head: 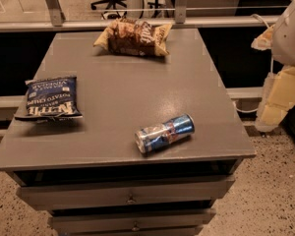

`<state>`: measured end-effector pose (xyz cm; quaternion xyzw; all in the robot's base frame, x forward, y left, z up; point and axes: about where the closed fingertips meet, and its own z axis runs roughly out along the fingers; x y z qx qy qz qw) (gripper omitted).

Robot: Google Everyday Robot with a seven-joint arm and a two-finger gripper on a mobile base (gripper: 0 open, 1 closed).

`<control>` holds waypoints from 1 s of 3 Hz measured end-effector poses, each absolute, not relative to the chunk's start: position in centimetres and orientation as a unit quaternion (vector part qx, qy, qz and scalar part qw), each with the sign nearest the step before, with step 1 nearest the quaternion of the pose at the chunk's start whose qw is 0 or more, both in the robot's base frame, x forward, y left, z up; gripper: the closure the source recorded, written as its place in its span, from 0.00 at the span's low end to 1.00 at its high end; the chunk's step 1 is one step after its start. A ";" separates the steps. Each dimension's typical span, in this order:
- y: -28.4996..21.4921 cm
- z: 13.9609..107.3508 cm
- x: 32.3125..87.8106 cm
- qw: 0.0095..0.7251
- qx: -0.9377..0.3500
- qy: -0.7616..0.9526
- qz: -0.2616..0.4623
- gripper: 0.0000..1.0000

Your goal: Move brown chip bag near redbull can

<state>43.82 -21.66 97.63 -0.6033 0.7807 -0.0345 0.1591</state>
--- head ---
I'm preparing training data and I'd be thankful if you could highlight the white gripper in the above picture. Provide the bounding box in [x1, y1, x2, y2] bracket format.
[251, 26, 295, 132]

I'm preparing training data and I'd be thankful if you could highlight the brown chip bag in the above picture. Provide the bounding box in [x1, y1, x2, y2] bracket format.
[93, 18, 172, 56]

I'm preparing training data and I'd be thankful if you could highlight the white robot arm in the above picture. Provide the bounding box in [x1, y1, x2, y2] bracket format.
[251, 0, 295, 132]

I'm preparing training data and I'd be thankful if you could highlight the blue silver redbull can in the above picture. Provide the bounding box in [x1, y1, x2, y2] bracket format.
[135, 114, 195, 154]

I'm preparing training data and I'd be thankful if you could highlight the blue potato chip bag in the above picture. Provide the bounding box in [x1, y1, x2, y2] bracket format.
[15, 76, 82, 121]

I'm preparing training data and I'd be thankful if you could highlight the black office chair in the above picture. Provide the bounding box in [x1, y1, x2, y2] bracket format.
[90, 0, 127, 10]

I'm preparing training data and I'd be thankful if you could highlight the drawer with knob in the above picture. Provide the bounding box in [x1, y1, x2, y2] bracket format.
[17, 175, 235, 210]
[50, 208, 215, 233]

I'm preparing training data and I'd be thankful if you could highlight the grey drawer cabinet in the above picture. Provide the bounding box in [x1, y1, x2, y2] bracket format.
[0, 29, 255, 236]

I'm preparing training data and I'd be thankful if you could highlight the top drawer with knob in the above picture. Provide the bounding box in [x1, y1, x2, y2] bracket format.
[17, 175, 235, 210]

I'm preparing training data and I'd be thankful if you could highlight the white cable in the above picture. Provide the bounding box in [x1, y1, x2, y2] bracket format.
[250, 13, 271, 30]

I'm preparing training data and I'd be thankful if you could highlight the metal railing frame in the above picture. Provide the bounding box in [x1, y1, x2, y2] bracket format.
[0, 0, 295, 33]

